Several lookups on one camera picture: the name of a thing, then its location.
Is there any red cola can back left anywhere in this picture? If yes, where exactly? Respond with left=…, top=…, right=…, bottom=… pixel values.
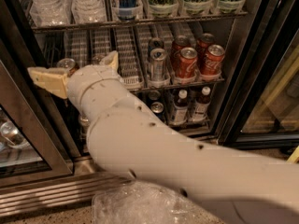
left=170, top=35, right=191, bottom=70

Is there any bottom wire shelf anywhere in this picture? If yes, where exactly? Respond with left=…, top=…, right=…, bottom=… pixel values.
left=168, top=119, right=209, bottom=129

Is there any brown bottle white cap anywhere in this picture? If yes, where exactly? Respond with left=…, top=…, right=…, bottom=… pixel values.
left=171, top=90, right=188, bottom=124
left=190, top=86, right=211, bottom=121

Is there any red cola can front left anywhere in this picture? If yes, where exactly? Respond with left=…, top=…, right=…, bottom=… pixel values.
left=175, top=47, right=197, bottom=78

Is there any red cola can back right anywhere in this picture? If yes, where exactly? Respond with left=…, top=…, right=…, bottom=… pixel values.
left=195, top=33, right=215, bottom=62

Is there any silver green can front left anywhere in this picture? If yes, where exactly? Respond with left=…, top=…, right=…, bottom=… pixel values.
left=78, top=114, right=90, bottom=133

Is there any silver blue can back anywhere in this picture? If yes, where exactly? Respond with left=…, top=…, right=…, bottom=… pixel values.
left=148, top=37, right=164, bottom=56

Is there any blue red energy drink can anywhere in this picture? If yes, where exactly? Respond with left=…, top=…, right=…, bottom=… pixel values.
left=116, top=0, right=136, bottom=21

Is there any steel fridge base grille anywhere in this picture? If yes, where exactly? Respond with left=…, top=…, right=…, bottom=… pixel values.
left=0, top=156, right=132, bottom=218

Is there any black fridge right door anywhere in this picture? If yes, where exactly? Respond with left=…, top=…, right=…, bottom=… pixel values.
left=217, top=0, right=298, bottom=149

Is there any middle wire shelf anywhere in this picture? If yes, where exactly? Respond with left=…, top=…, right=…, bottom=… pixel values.
left=127, top=75, right=225, bottom=93

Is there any gold can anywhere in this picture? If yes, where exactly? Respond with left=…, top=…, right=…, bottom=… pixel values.
left=56, top=58, right=79, bottom=77
left=92, top=54, right=105, bottom=64

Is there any pepsi can back right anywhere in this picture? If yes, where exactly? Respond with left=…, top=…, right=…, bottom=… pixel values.
left=147, top=91, right=161, bottom=103

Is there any clear plastic bin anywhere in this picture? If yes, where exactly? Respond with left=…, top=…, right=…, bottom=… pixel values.
left=92, top=182, right=225, bottom=224

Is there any gold can far left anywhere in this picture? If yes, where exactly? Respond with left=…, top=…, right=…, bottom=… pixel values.
left=56, top=58, right=79, bottom=77

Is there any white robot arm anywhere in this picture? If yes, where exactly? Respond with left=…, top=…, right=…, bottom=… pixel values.
left=28, top=52, right=299, bottom=224

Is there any can behind left glass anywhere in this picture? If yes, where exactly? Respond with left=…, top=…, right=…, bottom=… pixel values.
left=0, top=121, right=28, bottom=148

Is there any blue pepsi can front right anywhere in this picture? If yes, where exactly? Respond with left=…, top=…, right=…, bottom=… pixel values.
left=150, top=102, right=165, bottom=121

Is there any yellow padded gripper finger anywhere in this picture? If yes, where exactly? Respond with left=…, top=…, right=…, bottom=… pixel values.
left=100, top=50, right=119, bottom=71
left=27, top=67, right=69, bottom=99

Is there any brown bottle white cap right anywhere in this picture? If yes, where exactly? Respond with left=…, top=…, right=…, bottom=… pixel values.
left=190, top=86, right=211, bottom=121

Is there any brown bottle white cap left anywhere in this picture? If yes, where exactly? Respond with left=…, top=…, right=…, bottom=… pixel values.
left=171, top=90, right=188, bottom=124

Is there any red cola can front right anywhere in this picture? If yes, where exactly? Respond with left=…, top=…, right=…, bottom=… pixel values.
left=200, top=44, right=225, bottom=76

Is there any steel fridge left door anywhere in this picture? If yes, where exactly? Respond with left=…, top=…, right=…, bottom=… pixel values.
left=0, top=42, right=73, bottom=188

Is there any top wire shelf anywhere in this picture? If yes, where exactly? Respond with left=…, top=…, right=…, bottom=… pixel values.
left=31, top=10, right=248, bottom=33

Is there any wire shelf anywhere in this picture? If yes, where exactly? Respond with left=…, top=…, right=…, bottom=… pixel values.
left=31, top=10, right=248, bottom=33
left=168, top=119, right=209, bottom=129
left=127, top=75, right=225, bottom=93

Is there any clear water bottle right column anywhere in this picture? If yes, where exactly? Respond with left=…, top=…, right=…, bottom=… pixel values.
left=71, top=0, right=107, bottom=24

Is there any red cola can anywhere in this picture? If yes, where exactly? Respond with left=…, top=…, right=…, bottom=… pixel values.
left=170, top=35, right=191, bottom=70
left=200, top=44, right=225, bottom=76
left=195, top=33, right=215, bottom=62
left=175, top=47, right=197, bottom=78

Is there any yellow black wheeled stand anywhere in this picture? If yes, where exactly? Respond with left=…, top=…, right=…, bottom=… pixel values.
left=287, top=146, right=299, bottom=163

